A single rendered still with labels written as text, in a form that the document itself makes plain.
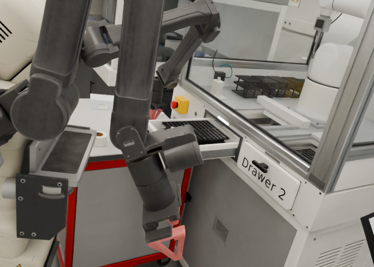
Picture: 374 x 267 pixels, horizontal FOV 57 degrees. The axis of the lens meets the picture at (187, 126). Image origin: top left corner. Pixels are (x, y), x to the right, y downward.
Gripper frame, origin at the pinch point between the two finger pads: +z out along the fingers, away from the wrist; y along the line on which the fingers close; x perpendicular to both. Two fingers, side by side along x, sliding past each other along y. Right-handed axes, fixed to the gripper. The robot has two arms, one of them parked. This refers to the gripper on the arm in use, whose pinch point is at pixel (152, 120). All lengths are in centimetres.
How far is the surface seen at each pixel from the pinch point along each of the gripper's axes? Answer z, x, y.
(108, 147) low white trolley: 8.6, 22.1, -2.0
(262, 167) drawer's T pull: -6, -4, -58
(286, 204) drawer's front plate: 2, -5, -70
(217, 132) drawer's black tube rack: -5.1, -11.9, -29.0
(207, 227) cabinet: 44, -17, -32
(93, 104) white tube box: 5.9, 9.2, 37.8
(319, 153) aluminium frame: -20, -6, -74
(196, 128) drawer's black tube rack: -5.0, -5.6, -22.5
